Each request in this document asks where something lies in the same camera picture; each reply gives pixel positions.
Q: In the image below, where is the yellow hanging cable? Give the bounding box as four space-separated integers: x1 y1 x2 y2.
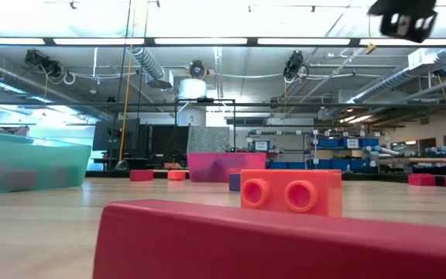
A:
118 44 133 163

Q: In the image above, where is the grey partition panel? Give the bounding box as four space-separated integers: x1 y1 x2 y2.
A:
187 126 231 153

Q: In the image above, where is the red plastic bin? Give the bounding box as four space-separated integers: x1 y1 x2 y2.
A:
187 151 267 184

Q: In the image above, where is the silver duct pipe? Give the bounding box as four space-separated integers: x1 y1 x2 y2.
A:
352 48 446 105

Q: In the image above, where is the black hanging camera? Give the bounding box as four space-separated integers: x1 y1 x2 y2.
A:
283 50 305 81
24 49 63 78
189 60 208 78

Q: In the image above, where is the black monitor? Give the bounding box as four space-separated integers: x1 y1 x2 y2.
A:
92 119 141 153

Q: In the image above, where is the black aluminium table frame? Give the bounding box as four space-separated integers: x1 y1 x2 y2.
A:
85 169 446 184

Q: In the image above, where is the black horizontal rail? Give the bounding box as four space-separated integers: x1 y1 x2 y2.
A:
0 101 446 110

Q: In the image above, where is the white cylindrical lamp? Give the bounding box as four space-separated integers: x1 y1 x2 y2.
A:
178 77 208 100

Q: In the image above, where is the long purple block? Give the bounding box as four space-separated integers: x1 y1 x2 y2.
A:
228 173 242 193

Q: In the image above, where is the silver flexible duct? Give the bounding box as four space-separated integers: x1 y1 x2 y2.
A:
132 46 166 81

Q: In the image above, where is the green translucent plastic bin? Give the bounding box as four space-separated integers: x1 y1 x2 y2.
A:
0 130 92 195

